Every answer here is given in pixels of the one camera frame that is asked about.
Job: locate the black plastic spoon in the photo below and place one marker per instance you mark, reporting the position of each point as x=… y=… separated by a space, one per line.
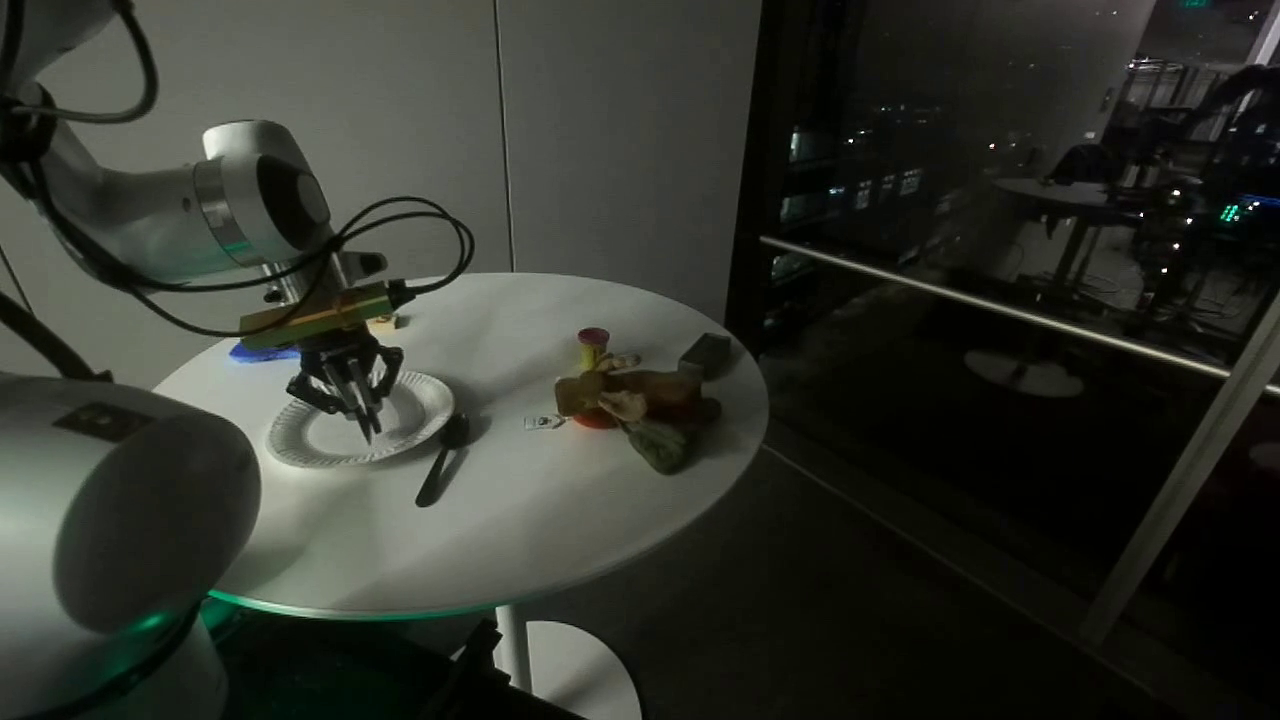
x=442 y=470

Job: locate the white paper plate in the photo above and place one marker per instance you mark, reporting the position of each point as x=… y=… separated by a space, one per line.
x=410 y=420

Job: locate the blue flat object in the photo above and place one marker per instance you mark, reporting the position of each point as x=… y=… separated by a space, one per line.
x=262 y=352

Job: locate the window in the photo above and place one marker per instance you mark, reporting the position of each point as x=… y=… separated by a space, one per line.
x=900 y=130

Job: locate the green plush toy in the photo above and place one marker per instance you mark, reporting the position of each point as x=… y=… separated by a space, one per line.
x=665 y=445

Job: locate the small tan block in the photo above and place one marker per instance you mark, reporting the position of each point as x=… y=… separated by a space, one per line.
x=388 y=321

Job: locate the yellow tub with red lid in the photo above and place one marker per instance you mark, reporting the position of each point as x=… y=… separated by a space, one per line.
x=592 y=345

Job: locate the round red toy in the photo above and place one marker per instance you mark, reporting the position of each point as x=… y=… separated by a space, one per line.
x=592 y=421

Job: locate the dark grey box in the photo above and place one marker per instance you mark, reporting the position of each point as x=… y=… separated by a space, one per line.
x=706 y=354

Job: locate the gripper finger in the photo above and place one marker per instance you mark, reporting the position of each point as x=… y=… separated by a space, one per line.
x=388 y=370
x=322 y=390

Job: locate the silver handrail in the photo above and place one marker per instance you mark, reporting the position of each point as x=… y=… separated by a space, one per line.
x=1000 y=307

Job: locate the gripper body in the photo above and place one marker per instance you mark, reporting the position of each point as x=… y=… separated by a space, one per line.
x=338 y=348

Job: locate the brown plush toy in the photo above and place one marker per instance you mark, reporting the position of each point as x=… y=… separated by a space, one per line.
x=650 y=388

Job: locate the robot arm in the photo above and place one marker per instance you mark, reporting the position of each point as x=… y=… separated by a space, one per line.
x=120 y=215

